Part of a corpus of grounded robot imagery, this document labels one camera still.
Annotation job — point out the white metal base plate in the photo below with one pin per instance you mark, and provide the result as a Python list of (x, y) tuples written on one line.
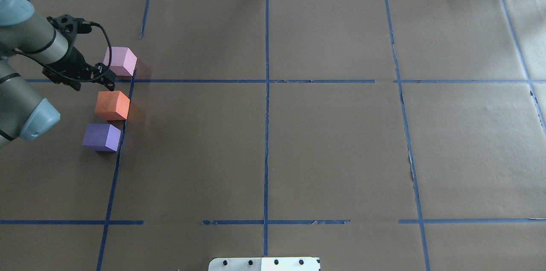
[(304, 263)]

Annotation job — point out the brown paper table cover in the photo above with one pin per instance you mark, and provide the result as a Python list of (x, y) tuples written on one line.
[(377, 135)]

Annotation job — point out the purple foam cube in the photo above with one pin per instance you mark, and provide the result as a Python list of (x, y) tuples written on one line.
[(101, 137)]

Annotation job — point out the orange foam cube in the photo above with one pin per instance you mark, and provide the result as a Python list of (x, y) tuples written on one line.
[(112, 105)]

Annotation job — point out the pink foam cube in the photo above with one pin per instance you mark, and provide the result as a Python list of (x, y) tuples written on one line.
[(122, 61)]

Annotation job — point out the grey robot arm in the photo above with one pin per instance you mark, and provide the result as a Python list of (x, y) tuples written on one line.
[(50, 43)]

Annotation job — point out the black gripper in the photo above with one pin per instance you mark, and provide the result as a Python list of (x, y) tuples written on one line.
[(75, 60)]

